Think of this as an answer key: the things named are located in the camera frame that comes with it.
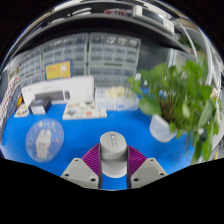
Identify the yellow blue flat box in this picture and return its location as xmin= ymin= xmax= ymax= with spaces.
xmin=44 ymin=59 xmax=74 ymax=81

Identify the dark metal shelf unit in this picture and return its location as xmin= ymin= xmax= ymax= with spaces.
xmin=3 ymin=0 xmax=214 ymax=68

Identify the red blue checked cloth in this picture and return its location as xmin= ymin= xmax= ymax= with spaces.
xmin=0 ymin=75 xmax=19 ymax=118

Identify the small black box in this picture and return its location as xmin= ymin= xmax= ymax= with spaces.
xmin=28 ymin=96 xmax=53 ymax=116

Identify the white blue tissue box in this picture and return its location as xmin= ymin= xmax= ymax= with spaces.
xmin=94 ymin=86 xmax=140 ymax=112

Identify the white keyboard packaging box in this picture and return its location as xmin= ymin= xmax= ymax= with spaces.
xmin=20 ymin=75 xmax=95 ymax=108

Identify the navy white dotted cloth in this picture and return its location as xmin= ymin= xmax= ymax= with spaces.
xmin=0 ymin=93 xmax=23 ymax=144

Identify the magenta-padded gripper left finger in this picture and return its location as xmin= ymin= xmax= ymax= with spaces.
xmin=60 ymin=143 xmax=103 ymax=190

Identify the large colourful sticker sheet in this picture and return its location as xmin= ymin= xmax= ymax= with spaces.
xmin=62 ymin=100 xmax=108 ymax=121

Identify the round blue rabbit mouse pad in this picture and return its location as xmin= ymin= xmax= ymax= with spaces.
xmin=25 ymin=118 xmax=65 ymax=164

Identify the grey computer mouse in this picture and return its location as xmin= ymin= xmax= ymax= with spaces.
xmin=99 ymin=130 xmax=129 ymax=179

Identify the green plant in white pot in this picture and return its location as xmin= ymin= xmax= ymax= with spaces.
xmin=126 ymin=59 xmax=224 ymax=164

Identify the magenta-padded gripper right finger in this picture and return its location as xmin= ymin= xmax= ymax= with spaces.
xmin=125 ymin=144 xmax=168 ymax=190

